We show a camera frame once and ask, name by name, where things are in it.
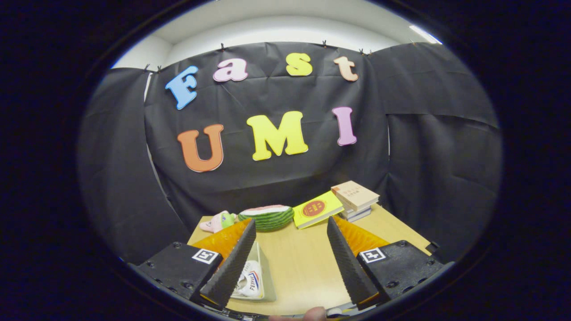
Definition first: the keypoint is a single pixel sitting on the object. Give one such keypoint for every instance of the grey-green fabric storage box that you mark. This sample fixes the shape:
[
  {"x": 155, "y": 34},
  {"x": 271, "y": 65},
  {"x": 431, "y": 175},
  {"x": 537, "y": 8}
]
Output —
[{"x": 266, "y": 276}]

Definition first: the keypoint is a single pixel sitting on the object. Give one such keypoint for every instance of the dark blue spine book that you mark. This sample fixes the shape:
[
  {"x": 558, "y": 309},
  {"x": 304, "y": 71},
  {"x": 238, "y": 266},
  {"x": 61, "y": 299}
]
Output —
[{"x": 359, "y": 217}]

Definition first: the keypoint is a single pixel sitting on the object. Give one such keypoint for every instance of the yellow book with red circle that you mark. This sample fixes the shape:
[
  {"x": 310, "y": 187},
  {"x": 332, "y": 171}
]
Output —
[{"x": 317, "y": 209}]

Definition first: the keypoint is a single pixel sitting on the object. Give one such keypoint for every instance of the white paperback book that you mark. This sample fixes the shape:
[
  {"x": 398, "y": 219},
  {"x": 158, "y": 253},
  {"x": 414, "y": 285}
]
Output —
[{"x": 353, "y": 212}]

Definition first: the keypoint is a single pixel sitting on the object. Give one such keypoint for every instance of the watermelon slice plush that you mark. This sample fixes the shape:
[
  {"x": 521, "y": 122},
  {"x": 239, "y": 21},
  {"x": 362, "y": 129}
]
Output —
[{"x": 267, "y": 218}]

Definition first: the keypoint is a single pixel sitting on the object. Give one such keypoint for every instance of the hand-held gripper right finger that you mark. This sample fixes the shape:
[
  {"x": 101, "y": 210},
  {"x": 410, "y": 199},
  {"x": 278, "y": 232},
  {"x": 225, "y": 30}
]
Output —
[{"x": 350, "y": 265}]

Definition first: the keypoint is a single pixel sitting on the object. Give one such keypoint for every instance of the beige book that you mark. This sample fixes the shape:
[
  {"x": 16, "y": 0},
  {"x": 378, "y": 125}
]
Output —
[{"x": 354, "y": 195}]

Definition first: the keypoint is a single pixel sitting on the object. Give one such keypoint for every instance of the pink and green plush toy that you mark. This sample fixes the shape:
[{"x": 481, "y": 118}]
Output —
[{"x": 221, "y": 221}]

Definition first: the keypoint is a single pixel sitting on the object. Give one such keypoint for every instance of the white canvas shoe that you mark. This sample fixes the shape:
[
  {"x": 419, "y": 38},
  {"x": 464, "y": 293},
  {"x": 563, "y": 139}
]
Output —
[{"x": 250, "y": 281}]

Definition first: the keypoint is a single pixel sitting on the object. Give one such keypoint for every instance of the black backdrop cloth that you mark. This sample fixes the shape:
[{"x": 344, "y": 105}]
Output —
[{"x": 290, "y": 174}]

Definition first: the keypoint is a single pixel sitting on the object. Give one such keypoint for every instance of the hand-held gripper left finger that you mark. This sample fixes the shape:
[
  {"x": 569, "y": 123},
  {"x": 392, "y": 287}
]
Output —
[{"x": 232, "y": 263}]

